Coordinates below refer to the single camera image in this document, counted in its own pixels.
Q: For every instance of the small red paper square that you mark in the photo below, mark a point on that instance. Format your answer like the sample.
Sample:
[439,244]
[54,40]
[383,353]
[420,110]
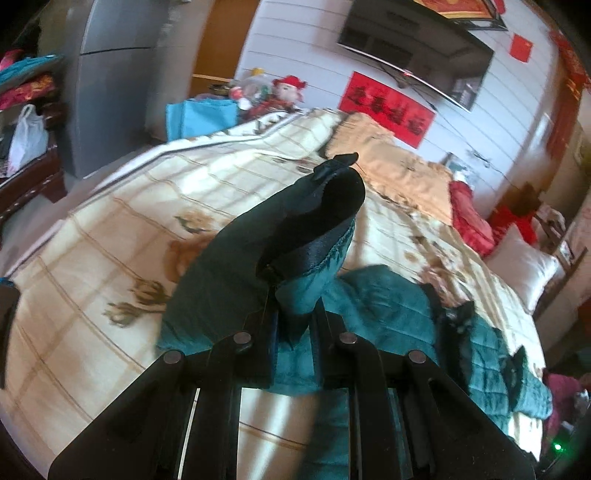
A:
[521,48]

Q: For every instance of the red banner with characters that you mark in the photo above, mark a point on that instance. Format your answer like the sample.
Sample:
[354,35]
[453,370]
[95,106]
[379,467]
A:
[406,118]

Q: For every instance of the grey refrigerator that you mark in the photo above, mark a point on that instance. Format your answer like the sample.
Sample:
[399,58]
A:
[110,58]

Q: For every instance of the orange fringed pillow cover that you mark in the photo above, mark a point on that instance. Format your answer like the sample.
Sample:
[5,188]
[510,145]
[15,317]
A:
[391,170]

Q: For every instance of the blue bag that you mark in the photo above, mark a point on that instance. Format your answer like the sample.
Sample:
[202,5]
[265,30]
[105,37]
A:
[194,118]

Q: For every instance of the wall-mounted black television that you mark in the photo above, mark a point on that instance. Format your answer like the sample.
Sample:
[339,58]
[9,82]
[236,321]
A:
[422,45]

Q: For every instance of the dark green puffer jacket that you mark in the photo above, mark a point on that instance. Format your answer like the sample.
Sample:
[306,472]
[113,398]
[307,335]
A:
[293,246]

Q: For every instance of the floral cream bed quilt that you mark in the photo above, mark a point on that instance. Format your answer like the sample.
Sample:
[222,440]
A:
[93,290]

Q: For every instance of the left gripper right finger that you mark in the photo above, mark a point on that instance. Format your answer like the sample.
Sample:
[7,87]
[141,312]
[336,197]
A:
[345,360]

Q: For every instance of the white plastic bag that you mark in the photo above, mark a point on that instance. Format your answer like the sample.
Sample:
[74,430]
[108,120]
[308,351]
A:
[29,141]

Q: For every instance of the red heart-shaped cushion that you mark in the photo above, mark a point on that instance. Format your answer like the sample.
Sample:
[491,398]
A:
[475,231]

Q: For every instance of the plush doll with red hat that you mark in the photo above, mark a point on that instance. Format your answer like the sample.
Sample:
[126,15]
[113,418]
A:
[288,91]

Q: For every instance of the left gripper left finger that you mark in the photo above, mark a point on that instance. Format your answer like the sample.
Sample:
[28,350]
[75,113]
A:
[246,359]

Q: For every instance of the framed photo on wall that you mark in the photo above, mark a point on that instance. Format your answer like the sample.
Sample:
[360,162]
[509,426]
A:
[457,165]

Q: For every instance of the white satin pillow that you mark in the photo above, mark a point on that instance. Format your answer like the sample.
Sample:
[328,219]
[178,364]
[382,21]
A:
[522,267]

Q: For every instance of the dark wooden shelf unit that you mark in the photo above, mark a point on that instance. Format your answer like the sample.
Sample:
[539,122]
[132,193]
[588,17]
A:
[44,176]

